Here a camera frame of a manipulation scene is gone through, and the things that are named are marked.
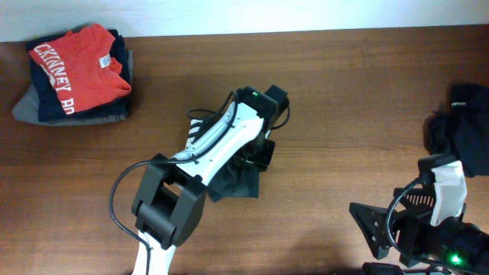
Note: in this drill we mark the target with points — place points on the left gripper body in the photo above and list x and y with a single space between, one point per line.
261 152

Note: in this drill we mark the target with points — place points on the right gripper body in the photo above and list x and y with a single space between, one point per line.
419 235

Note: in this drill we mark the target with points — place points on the dark green t-shirt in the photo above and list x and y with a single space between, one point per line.
234 179

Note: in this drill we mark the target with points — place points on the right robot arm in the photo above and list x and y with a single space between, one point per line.
476 246

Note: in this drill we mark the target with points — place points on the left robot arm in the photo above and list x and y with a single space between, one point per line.
169 202

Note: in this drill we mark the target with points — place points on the black garment pile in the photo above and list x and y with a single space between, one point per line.
460 127

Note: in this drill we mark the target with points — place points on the folded red printed t-shirt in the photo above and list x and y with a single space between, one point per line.
81 73

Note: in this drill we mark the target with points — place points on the folded navy blue garment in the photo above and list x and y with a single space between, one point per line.
49 107

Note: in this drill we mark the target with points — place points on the folded grey garment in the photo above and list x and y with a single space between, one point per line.
26 109

